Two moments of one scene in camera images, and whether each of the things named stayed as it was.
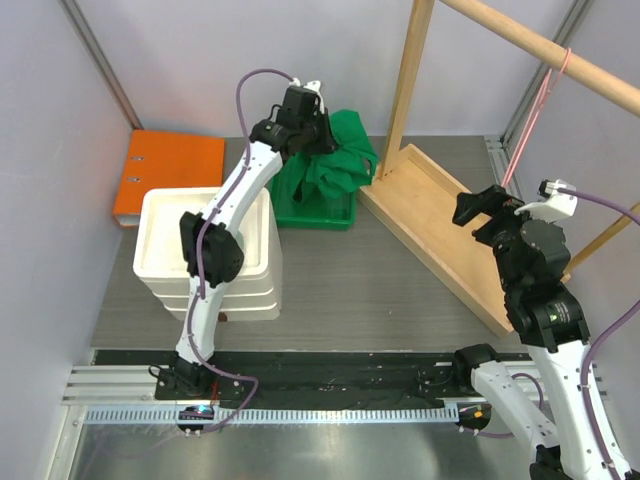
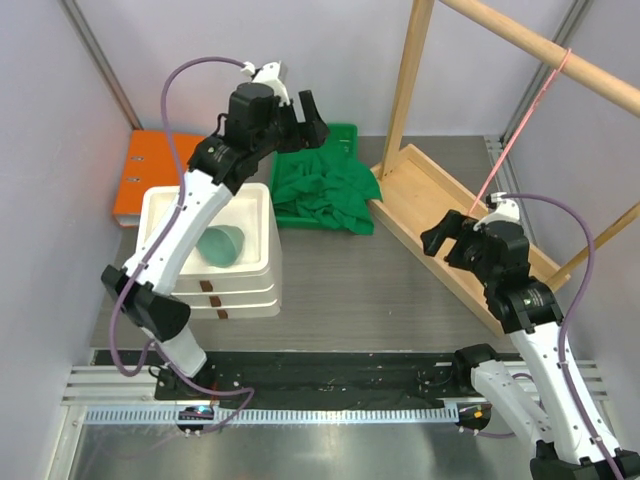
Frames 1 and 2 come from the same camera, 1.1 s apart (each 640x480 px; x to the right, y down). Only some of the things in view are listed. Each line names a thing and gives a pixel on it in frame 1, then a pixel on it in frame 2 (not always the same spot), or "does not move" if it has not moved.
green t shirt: (350, 165) -> (328, 186)
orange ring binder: (165, 160) does not move
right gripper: (492, 199) -> (448, 227)
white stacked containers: (161, 264) does not move
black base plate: (298, 379) does not move
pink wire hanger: (544, 96) -> (527, 118)
